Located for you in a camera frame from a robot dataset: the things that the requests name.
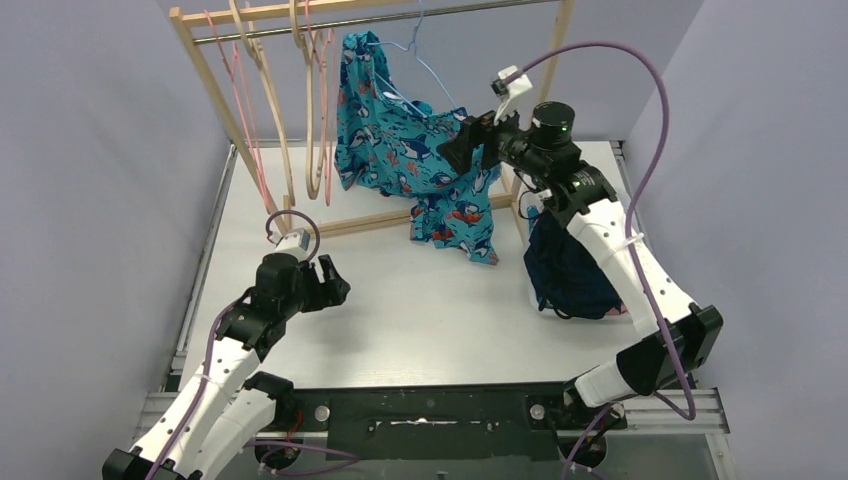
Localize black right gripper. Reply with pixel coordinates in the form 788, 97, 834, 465
438, 95, 549, 178

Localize teal fish print shorts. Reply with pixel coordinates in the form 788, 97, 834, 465
334, 31, 501, 265

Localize wooden hanger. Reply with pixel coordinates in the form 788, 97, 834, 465
228, 0, 297, 210
289, 1, 333, 200

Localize navy blue shorts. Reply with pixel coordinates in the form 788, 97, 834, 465
523, 211, 627, 320

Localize pink wire hanger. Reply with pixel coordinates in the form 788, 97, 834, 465
302, 1, 334, 206
204, 10, 276, 213

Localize wooden hanger front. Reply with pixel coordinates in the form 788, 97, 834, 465
228, 0, 297, 210

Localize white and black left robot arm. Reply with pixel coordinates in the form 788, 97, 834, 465
101, 253, 351, 479

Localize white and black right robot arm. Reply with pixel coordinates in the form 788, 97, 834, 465
437, 101, 724, 427

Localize white plastic basket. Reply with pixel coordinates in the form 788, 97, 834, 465
519, 204, 543, 311

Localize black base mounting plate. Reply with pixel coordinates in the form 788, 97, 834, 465
277, 382, 600, 461

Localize wooden clothes rack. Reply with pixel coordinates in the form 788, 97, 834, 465
168, 0, 578, 243

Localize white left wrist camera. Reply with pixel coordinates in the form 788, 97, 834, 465
269, 228, 313, 260

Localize blue wire hanger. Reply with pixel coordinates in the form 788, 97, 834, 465
367, 0, 459, 116

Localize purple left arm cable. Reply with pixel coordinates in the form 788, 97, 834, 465
142, 209, 323, 480

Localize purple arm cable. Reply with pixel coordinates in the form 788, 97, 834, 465
142, 209, 323, 480
503, 40, 698, 480

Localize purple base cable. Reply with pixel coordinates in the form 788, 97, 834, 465
245, 440, 362, 478

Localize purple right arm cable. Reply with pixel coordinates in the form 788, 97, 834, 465
503, 40, 698, 480

